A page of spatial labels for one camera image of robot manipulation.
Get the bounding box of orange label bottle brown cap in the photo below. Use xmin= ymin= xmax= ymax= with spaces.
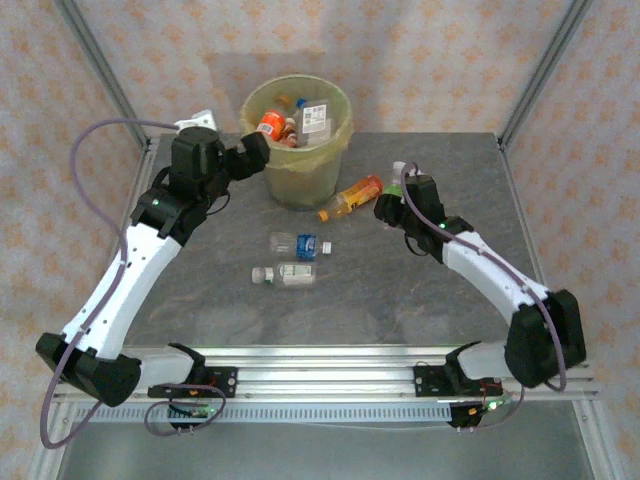
xmin=256 ymin=94 xmax=294 ymax=140

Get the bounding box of orange juice bottle yellow cap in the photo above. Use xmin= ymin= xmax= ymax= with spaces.
xmin=317 ymin=174 xmax=385 ymax=223

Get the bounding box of large clear bottle barcode label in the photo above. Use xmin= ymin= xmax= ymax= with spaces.
xmin=298 ymin=99 xmax=335 ymax=149

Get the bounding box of clear bottle green white label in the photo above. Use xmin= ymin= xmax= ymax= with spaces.
xmin=251 ymin=262 xmax=318 ymax=290

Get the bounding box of yellow translucent bin liner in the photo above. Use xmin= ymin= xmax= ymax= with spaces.
xmin=240 ymin=74 xmax=355 ymax=174

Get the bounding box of green plastic bin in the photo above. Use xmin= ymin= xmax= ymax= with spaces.
xmin=240 ymin=74 xmax=355 ymax=211

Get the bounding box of small clear bottle blue label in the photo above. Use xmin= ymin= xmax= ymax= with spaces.
xmin=269 ymin=232 xmax=334 ymax=263

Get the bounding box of right circuit board green light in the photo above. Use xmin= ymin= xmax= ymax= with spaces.
xmin=464 ymin=398 xmax=504 ymax=416

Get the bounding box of circuit board green light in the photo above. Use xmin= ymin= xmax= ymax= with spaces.
xmin=169 ymin=402 xmax=216 ymax=420
xmin=464 ymin=398 xmax=504 ymax=416

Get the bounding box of grey metal lower shelf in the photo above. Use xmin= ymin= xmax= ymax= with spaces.
xmin=54 ymin=422 xmax=596 ymax=480

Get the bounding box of left circuit board green light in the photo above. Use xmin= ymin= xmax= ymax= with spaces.
xmin=169 ymin=402 xmax=216 ymax=420

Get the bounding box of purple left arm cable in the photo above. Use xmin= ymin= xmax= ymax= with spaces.
xmin=39 ymin=118 xmax=229 ymax=450

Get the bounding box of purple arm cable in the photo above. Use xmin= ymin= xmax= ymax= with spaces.
xmin=39 ymin=118 xmax=229 ymax=450
xmin=399 ymin=160 xmax=569 ymax=431

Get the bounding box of aluminium frame post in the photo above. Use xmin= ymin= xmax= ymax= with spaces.
xmin=498 ymin=0 xmax=595 ymax=150
xmin=53 ymin=0 xmax=152 ymax=150

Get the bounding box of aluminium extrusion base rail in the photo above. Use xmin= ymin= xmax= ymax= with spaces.
xmin=52 ymin=344 xmax=599 ymax=404

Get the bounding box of white slotted cable duct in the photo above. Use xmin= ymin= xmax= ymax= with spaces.
xmin=74 ymin=403 xmax=454 ymax=425

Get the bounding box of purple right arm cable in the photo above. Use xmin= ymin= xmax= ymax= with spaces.
xmin=399 ymin=160 xmax=569 ymax=431

